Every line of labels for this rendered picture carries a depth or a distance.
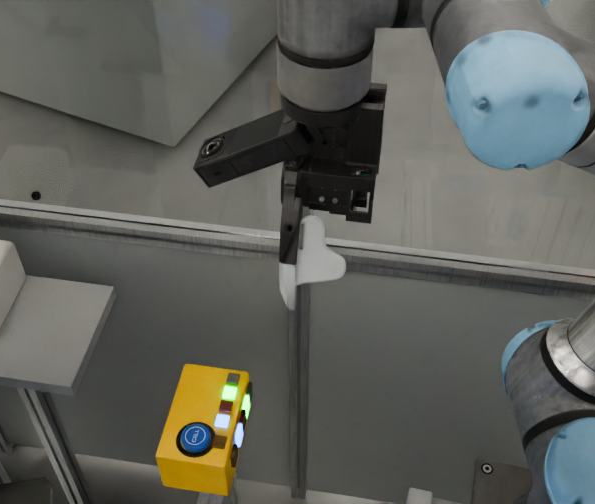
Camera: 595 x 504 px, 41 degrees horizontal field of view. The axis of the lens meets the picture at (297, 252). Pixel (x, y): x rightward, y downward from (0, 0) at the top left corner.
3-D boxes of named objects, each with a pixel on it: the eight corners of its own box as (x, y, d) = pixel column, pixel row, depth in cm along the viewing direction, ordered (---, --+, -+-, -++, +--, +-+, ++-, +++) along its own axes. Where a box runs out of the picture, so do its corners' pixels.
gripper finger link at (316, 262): (339, 324, 71) (350, 222, 69) (273, 315, 72) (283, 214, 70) (341, 315, 74) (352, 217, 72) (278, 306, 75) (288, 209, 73)
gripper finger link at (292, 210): (293, 268, 69) (304, 167, 67) (276, 266, 69) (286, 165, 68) (300, 258, 74) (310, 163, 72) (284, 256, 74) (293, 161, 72)
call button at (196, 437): (186, 426, 113) (184, 420, 112) (213, 431, 113) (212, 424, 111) (178, 452, 110) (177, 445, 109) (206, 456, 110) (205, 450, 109)
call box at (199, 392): (191, 399, 128) (184, 360, 120) (252, 408, 127) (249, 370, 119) (163, 491, 117) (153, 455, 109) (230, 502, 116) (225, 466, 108)
